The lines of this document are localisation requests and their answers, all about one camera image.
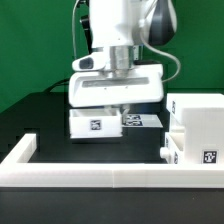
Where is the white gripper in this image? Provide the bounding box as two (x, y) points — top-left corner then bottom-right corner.
(68, 52), (164, 121)

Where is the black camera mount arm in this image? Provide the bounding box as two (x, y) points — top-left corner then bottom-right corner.
(80, 15), (92, 53)

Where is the white drawer tray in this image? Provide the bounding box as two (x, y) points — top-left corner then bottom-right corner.
(160, 132), (184, 164)
(69, 108), (122, 139)

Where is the white marker sheet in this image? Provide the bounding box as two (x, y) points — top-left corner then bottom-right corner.
(122, 114), (163, 128)

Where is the white U-shaped border frame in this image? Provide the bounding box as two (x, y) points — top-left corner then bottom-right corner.
(0, 134), (224, 188)

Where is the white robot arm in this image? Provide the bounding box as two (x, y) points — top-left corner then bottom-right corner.
(68, 0), (177, 108)

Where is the white thin cable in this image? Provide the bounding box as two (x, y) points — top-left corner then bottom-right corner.
(71, 0), (82, 61)

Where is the white drawer cabinet box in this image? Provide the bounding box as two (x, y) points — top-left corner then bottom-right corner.
(166, 93), (224, 165)

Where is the black cable bundle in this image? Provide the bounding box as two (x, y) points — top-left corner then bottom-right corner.
(43, 77), (72, 94)

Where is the white front drawer tray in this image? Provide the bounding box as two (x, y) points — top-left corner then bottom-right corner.
(160, 132), (184, 164)

